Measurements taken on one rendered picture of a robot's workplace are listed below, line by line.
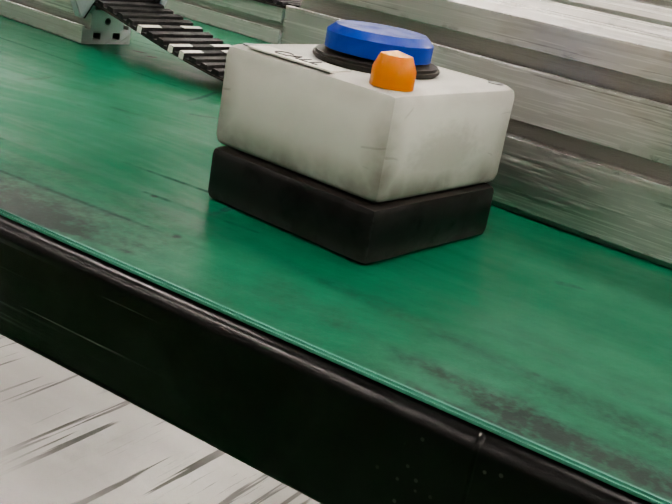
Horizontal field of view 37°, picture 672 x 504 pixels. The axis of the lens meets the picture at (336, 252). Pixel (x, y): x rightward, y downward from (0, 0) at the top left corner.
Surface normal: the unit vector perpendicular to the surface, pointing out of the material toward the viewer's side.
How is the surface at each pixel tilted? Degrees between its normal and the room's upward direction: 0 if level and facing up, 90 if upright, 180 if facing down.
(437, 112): 90
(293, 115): 90
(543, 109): 90
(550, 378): 0
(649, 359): 0
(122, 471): 0
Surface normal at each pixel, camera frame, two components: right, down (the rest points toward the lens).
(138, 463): 0.17, -0.93
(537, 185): -0.63, 0.15
